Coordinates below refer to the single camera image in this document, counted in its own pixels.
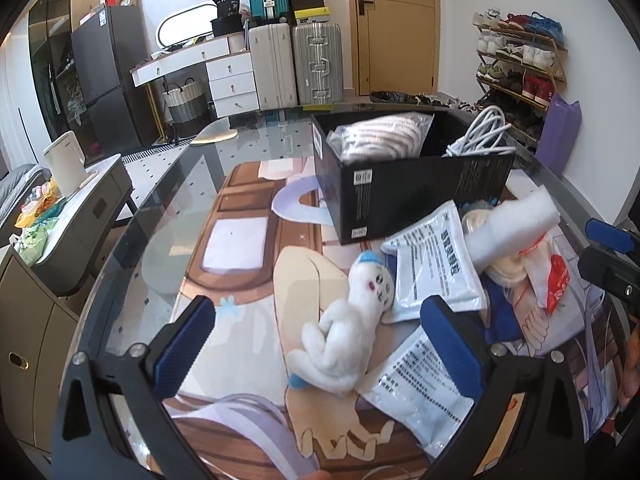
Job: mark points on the person's right hand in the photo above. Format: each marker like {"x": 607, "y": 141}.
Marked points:
{"x": 631, "y": 360}

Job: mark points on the pile of sneakers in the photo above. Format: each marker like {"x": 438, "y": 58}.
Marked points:
{"x": 445, "y": 101}

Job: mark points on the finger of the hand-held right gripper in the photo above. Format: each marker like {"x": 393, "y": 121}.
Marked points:
{"x": 612, "y": 272}
{"x": 607, "y": 235}

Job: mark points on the red white plastic bag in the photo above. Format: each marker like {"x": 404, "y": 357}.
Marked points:
{"x": 556, "y": 280}

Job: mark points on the white drawer unit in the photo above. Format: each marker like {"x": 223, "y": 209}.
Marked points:
{"x": 232, "y": 85}

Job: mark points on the white desk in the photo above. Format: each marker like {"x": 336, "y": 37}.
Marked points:
{"x": 175, "y": 62}

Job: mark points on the white electric kettle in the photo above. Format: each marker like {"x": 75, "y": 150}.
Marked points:
{"x": 62, "y": 165}

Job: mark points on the white suitcase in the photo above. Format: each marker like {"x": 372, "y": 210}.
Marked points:
{"x": 270, "y": 67}

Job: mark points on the grey bed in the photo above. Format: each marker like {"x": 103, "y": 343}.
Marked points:
{"x": 15, "y": 190}

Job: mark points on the black tote bag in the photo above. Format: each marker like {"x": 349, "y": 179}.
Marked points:
{"x": 227, "y": 17}

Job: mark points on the black fridge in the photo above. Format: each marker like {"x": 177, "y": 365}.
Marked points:
{"x": 112, "y": 75}

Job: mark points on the white ribbed container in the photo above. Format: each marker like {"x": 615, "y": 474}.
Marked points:
{"x": 238, "y": 43}

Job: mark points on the white foam piece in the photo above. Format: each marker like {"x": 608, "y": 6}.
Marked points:
{"x": 510, "y": 230}

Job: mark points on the row of assorted shoes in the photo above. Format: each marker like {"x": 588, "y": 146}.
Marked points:
{"x": 535, "y": 57}

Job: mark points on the brown sideboard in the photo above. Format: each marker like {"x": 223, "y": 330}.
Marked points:
{"x": 35, "y": 360}

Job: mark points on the purple bag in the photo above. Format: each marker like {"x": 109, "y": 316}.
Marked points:
{"x": 560, "y": 130}

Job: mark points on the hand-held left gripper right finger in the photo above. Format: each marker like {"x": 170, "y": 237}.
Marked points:
{"x": 450, "y": 345}

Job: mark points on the white plush toy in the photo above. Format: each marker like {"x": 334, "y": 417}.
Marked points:
{"x": 340, "y": 330}

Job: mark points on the pile of colourful packets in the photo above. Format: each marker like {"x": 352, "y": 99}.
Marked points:
{"x": 37, "y": 220}

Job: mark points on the oval mirror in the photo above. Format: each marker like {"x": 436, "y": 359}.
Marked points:
{"x": 187, "y": 25}

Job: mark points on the black yellow shoe box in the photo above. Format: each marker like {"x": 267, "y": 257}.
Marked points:
{"x": 310, "y": 16}

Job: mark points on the wooden shoe rack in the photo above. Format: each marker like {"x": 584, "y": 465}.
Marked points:
{"x": 520, "y": 92}

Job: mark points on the wooden door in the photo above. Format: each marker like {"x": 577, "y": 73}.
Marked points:
{"x": 395, "y": 35}

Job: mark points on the white printed packet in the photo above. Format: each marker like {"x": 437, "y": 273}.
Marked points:
{"x": 435, "y": 270}
{"x": 415, "y": 400}

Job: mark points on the dark glass wardrobe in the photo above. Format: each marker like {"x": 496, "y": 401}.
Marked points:
{"x": 50, "y": 60}

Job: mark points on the printed table mat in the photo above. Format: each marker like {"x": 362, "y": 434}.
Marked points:
{"x": 240, "y": 280}

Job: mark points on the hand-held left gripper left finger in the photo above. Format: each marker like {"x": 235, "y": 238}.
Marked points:
{"x": 185, "y": 345}

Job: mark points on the silver suitcase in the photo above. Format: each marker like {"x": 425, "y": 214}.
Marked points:
{"x": 317, "y": 65}

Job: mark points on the black cardboard box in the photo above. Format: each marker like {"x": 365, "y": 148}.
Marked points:
{"x": 400, "y": 195}

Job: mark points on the woven basket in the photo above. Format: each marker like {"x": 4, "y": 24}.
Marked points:
{"x": 185, "y": 105}

